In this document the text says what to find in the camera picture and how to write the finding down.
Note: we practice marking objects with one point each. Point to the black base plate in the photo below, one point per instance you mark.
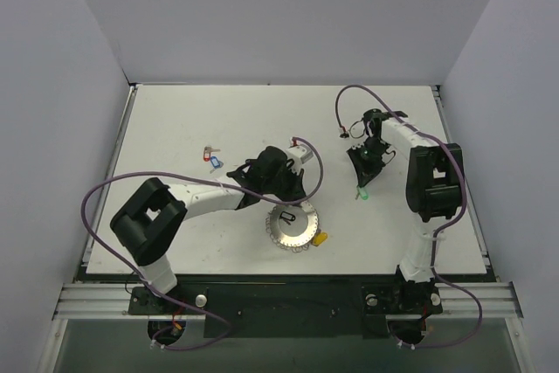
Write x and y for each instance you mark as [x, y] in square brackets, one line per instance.
[372, 306]

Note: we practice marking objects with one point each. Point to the round metal keyring disc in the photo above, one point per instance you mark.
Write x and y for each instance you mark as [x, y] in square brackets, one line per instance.
[297, 236]

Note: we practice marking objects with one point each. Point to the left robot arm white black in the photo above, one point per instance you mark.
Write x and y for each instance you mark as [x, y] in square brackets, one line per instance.
[148, 222]

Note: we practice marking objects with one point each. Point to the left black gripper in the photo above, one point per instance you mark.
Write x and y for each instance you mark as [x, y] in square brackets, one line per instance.
[251, 170]

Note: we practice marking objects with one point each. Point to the yellow tag key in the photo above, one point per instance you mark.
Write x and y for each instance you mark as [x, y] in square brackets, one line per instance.
[319, 238]

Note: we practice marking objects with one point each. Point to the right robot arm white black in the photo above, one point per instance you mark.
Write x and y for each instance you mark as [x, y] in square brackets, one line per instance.
[434, 187]

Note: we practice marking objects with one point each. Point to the green tag key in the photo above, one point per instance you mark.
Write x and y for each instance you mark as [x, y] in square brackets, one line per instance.
[361, 193]

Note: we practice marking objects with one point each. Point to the blue tag key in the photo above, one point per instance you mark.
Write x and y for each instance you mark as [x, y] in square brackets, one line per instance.
[215, 164]

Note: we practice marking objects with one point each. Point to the key black tag on disc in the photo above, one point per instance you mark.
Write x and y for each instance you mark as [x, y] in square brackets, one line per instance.
[287, 217]

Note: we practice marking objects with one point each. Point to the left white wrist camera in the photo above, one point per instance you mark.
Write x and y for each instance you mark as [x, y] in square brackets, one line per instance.
[299, 152]

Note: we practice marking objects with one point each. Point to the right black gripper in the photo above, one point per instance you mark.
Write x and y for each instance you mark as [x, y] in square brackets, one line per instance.
[364, 163]

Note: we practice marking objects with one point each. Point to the red tag key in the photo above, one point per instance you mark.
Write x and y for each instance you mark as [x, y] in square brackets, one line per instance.
[209, 151]

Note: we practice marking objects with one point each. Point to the aluminium frame rail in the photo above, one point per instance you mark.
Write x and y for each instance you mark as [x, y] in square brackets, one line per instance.
[111, 301]

